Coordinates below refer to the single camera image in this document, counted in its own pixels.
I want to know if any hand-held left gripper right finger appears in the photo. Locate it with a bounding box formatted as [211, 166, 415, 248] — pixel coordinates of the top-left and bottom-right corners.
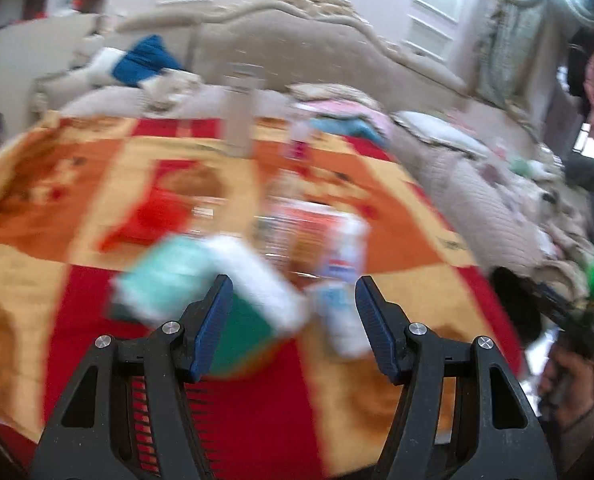
[354, 275, 560, 480]

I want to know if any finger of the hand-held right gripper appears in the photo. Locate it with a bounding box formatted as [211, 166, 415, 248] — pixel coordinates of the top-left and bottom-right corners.
[524, 280, 590, 328]

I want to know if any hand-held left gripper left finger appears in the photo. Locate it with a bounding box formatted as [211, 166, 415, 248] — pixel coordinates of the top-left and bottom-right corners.
[31, 274, 235, 480]

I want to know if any small green and white box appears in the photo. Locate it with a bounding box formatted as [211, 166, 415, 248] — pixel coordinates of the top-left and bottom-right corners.
[109, 234, 310, 378]

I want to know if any orange pastry packet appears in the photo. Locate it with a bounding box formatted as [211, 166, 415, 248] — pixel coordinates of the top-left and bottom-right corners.
[257, 199, 369, 281]

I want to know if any person's right hand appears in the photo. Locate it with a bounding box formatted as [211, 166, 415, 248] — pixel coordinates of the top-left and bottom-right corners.
[537, 345, 594, 431]

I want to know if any beige quilted cover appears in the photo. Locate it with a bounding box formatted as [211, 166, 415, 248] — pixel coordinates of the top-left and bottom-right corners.
[427, 150, 550, 273]

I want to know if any red mesh ball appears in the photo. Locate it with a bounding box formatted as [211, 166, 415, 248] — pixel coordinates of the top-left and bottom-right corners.
[102, 192, 194, 252]

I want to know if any red and orange printed blanket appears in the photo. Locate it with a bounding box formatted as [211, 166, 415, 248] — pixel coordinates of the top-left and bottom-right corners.
[0, 112, 525, 478]

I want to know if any blue folded towel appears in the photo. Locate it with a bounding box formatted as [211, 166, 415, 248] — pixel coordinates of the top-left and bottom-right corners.
[309, 116, 384, 145]

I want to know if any white pill bottle pink label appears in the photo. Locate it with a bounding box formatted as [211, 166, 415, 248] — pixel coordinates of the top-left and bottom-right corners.
[287, 102, 314, 161]

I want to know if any white pillow gold trim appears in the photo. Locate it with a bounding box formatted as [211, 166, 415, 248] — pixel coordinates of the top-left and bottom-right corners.
[392, 110, 489, 157]

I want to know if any white thermos bottle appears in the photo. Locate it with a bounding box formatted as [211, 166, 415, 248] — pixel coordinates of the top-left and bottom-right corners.
[222, 62, 258, 157]

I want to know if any pink folded blanket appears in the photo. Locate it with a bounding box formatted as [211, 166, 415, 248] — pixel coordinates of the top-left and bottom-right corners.
[297, 100, 394, 128]

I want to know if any white crumpled cloth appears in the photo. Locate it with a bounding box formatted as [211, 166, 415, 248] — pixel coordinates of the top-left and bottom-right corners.
[142, 72, 204, 110]

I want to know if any patterned beige pillow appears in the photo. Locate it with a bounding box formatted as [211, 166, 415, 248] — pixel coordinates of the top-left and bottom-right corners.
[287, 82, 384, 111]

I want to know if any green patterned curtain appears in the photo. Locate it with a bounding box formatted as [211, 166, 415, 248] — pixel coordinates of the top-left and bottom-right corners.
[477, 0, 564, 111]

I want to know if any blue cloth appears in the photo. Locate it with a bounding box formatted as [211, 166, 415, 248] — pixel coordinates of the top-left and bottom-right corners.
[113, 35, 183, 86]

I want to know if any white plush toy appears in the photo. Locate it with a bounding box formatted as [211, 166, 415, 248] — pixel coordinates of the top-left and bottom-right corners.
[76, 47, 124, 86]

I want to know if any beige tufted headboard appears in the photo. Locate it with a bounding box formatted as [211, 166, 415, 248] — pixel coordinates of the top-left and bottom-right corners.
[112, 0, 470, 111]

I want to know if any white partition cabinet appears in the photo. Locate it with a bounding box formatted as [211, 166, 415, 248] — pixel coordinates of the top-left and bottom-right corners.
[0, 12, 102, 136]

